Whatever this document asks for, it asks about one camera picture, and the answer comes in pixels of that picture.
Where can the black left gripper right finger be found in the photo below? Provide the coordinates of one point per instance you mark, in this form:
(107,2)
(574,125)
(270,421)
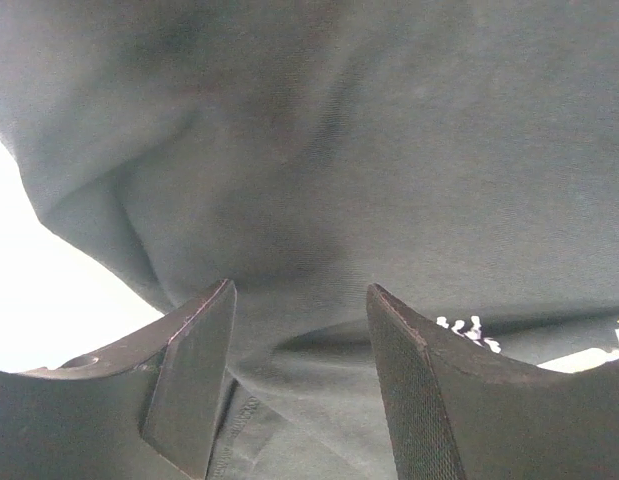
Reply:
(456,410)

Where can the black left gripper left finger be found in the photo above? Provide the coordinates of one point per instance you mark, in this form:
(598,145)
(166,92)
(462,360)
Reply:
(142,407)

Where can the black floral print t-shirt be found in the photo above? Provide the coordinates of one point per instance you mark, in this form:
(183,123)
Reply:
(463,155)

